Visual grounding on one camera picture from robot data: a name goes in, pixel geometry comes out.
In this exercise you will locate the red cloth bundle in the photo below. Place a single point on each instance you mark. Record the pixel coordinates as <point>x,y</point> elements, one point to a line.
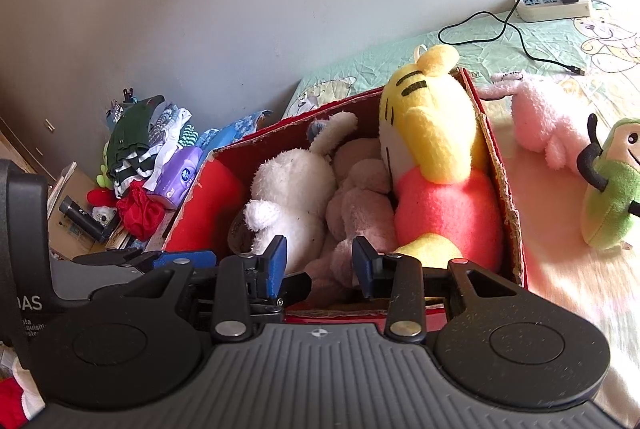
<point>138,213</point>

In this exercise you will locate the yellow tiger plush toy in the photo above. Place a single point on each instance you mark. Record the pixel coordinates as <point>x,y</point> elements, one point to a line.
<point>446,204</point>

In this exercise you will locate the pile of folded clothes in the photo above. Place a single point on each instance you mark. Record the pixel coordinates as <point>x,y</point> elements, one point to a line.
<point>146,133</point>

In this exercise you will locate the green avocado plush toy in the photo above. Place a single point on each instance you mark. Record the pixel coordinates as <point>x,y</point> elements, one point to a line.
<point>611,170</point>

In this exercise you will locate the black charger with cable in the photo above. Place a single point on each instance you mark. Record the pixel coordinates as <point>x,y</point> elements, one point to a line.
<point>505,24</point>

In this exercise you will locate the black rectangular device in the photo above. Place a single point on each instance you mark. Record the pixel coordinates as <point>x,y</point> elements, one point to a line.
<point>94,228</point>

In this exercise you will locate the pink plush toy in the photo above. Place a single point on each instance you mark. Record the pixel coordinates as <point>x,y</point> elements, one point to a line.
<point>549,114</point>

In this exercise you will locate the white power strip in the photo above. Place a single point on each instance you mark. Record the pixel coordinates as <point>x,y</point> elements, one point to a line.
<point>552,10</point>

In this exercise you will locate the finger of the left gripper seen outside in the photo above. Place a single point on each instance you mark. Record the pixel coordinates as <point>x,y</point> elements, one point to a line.
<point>200,259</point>

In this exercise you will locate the cartoon bear bed sheet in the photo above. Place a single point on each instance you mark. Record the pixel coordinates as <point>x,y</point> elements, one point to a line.
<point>600,285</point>

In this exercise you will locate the red cardboard box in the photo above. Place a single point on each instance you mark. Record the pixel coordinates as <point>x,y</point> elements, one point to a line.
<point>222,186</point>

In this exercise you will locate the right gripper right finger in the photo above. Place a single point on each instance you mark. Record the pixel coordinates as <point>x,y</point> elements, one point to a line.
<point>407,285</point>

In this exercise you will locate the white rabbit plush toy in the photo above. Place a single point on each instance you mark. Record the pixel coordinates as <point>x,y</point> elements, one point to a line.
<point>290,192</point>

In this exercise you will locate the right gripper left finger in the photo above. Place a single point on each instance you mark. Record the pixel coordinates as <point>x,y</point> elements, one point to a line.
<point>177,302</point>

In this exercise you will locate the purple tissue pack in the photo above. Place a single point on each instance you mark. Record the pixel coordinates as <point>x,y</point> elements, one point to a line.
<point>177,177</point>

